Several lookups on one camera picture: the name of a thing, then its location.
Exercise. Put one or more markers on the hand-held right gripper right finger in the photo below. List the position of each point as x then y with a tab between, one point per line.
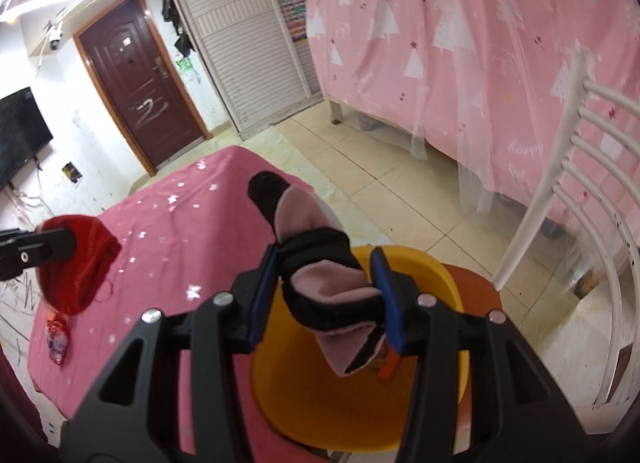
389	305

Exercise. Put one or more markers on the red knit hat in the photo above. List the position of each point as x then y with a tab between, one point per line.
80	273

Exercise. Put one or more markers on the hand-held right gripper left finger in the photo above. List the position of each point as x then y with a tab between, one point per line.
261	295

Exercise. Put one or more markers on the white security camera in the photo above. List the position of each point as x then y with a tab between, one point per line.
54	38

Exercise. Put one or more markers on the colourful wall poster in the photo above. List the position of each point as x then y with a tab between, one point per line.
291	8

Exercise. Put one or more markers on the white metal chair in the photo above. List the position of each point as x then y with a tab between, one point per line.
535	208

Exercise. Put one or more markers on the small cardboard box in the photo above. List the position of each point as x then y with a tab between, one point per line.
586	288

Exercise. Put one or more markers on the white tulle bed skirt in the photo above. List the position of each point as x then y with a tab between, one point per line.
467	183

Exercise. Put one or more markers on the pink and black glove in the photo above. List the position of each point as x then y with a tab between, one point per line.
315	248

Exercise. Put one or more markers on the ceiling tube light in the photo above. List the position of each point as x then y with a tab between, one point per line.
55	0

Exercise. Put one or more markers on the small wall sticker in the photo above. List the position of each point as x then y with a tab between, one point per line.
71	173

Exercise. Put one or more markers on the white louvered door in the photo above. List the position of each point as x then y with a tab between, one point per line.
235	53

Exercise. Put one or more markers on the brown door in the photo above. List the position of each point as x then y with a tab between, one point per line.
145	88

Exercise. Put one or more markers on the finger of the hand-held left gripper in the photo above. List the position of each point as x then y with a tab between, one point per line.
45	248

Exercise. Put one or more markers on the red snack packet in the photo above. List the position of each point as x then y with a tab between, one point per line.
57	338

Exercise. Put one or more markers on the pink star-print tablecloth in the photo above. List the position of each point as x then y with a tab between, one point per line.
175	223

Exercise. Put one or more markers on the wooden bed leg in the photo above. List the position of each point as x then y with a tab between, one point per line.
336	110

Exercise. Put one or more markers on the dark hanging cloth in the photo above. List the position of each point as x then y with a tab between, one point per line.
183	44
168	3

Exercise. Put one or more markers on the yellow plastic bin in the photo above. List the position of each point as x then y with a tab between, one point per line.
300	393

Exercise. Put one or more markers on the pink tree-print bed sheet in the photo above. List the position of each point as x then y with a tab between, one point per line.
450	68

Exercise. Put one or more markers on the black television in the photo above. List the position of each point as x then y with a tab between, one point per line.
20	133

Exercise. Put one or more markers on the orange box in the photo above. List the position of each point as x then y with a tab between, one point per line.
387	368

